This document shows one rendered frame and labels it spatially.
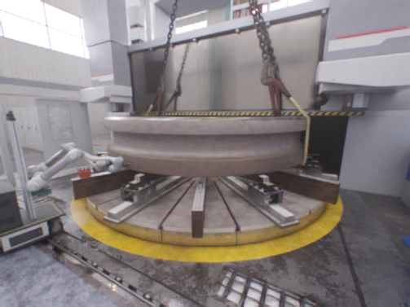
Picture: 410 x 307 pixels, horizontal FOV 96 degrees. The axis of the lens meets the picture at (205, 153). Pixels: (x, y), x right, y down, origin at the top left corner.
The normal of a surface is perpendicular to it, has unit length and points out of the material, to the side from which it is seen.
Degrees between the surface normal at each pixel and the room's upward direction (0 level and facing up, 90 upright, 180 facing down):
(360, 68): 90
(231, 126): 90
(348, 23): 90
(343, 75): 90
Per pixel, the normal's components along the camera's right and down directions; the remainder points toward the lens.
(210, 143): 0.01, 0.21
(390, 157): -0.47, 0.18
